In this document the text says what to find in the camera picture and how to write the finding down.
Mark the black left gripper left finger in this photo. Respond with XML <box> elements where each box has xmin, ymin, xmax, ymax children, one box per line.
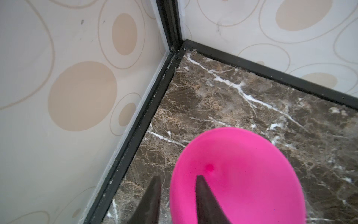
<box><xmin>127</xmin><ymin>175</ymin><xmax>161</xmax><ymax>224</ymax></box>

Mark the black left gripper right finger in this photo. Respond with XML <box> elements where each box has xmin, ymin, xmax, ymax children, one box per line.
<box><xmin>195</xmin><ymin>175</ymin><xmax>230</xmax><ymax>224</ymax></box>

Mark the pink plastic wine glass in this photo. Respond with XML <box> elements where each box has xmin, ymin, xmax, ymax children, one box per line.
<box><xmin>170</xmin><ymin>127</ymin><xmax>306</xmax><ymax>224</ymax></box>

